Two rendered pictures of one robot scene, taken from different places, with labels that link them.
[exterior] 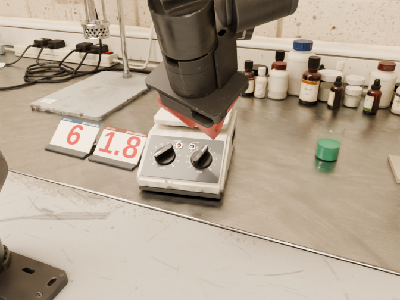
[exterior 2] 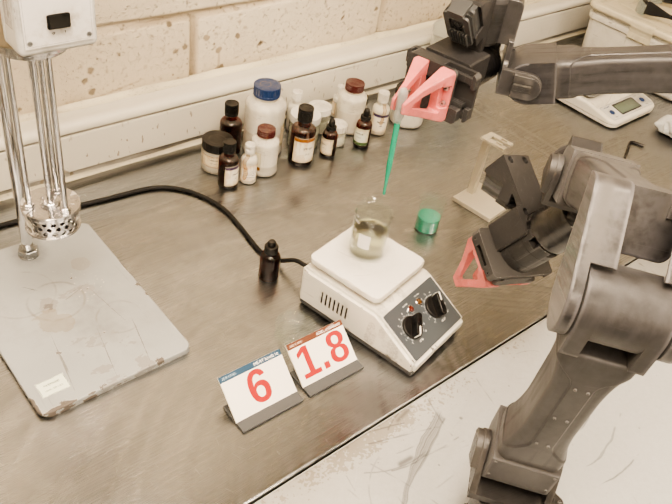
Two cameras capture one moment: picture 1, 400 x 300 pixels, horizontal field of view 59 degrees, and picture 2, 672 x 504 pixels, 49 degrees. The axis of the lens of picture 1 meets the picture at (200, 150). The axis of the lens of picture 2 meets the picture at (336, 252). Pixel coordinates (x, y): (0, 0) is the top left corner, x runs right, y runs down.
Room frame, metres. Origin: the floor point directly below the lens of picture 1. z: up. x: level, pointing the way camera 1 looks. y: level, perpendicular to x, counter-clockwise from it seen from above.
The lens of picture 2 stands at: (0.33, 0.75, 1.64)
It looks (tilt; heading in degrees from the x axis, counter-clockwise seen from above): 40 degrees down; 291
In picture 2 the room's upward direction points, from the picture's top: 11 degrees clockwise
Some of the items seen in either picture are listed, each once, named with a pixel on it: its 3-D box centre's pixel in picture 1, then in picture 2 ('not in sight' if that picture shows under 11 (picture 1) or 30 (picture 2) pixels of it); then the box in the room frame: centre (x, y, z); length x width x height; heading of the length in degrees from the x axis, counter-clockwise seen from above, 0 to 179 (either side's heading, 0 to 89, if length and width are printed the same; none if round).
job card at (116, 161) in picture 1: (118, 146); (325, 356); (0.55, 0.14, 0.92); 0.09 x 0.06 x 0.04; 67
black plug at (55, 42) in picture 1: (54, 44); not in sight; (1.21, 0.49, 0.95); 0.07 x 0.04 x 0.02; 158
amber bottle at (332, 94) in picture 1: (336, 91); (329, 136); (0.79, -0.32, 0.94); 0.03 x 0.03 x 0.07
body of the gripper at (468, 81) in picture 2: not in sight; (449, 78); (0.55, -0.11, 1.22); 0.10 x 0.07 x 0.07; 169
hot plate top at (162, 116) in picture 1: (196, 109); (368, 260); (0.56, 0.01, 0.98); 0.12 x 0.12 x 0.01; 79
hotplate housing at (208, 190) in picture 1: (193, 139); (377, 292); (0.54, 0.01, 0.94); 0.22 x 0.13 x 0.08; 169
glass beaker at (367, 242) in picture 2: not in sight; (369, 229); (0.57, -0.01, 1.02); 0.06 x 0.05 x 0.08; 124
